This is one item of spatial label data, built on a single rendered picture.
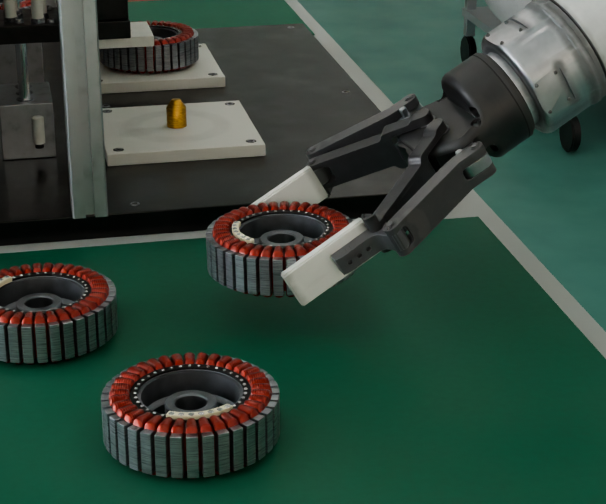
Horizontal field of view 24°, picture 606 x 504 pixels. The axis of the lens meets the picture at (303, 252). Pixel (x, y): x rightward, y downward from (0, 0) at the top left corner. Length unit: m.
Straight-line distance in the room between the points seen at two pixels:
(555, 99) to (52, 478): 0.45
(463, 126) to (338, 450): 0.28
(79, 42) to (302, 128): 0.34
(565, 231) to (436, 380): 2.35
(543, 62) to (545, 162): 2.72
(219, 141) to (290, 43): 0.43
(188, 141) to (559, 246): 1.94
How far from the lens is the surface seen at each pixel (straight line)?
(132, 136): 1.42
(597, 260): 3.20
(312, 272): 1.03
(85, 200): 1.25
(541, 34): 1.08
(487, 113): 1.07
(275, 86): 1.62
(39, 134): 1.38
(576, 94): 1.09
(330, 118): 1.50
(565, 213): 3.45
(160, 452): 0.88
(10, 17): 1.38
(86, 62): 1.21
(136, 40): 1.39
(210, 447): 0.88
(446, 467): 0.91
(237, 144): 1.38
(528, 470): 0.91
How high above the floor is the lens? 1.21
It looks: 22 degrees down
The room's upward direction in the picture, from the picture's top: straight up
